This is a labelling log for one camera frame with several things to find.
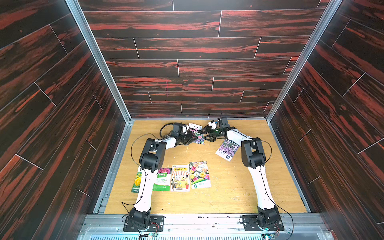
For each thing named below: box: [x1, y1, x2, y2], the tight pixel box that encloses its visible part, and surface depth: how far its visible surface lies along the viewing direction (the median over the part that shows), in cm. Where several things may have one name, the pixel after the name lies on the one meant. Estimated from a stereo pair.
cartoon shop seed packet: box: [170, 164, 190, 192], surface depth 90 cm
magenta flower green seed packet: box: [152, 167, 172, 192], surface depth 90 cm
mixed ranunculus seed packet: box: [189, 160, 212, 189], surface depth 92 cm
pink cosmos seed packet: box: [215, 139, 240, 162], surface depth 103 cm
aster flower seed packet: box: [189, 123, 205, 145], surface depth 110 cm
